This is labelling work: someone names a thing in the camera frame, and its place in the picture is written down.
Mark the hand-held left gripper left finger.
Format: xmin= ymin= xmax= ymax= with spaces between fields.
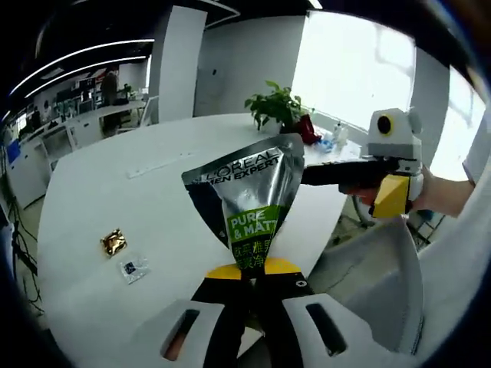
xmin=132 ymin=264 xmax=254 ymax=368

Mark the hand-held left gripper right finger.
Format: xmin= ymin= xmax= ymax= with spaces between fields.
xmin=253 ymin=257 xmax=372 ymax=368

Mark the small clear skincare sachet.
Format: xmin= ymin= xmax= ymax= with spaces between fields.
xmin=117 ymin=257 xmax=150 ymax=285

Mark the green black skincare packet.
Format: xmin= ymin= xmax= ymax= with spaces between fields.
xmin=181 ymin=133 xmax=306 ymax=280

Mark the gold foil skincare sachet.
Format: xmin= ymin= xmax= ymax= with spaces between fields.
xmin=99 ymin=228 xmax=128 ymax=258

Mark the person's right hand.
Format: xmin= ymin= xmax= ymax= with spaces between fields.
xmin=408 ymin=166 xmax=437 ymax=212

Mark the person's left hand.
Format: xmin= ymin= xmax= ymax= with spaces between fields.
xmin=168 ymin=331 xmax=189 ymax=360

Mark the red bag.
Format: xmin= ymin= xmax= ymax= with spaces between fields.
xmin=297 ymin=113 xmax=323 ymax=145

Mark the grey mesh chair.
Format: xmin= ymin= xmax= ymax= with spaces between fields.
xmin=310 ymin=218 xmax=427 ymax=353

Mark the green potted plant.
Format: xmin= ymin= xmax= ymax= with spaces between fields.
xmin=244 ymin=80 xmax=314 ymax=133

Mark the white office counter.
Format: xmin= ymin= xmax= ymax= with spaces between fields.
xmin=38 ymin=100 xmax=149 ymax=154

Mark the ceiling light strip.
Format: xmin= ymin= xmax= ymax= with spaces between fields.
xmin=9 ymin=38 xmax=155 ymax=95
xmin=28 ymin=55 xmax=149 ymax=100

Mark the blue box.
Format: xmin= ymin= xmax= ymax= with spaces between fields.
xmin=7 ymin=137 xmax=20 ymax=166

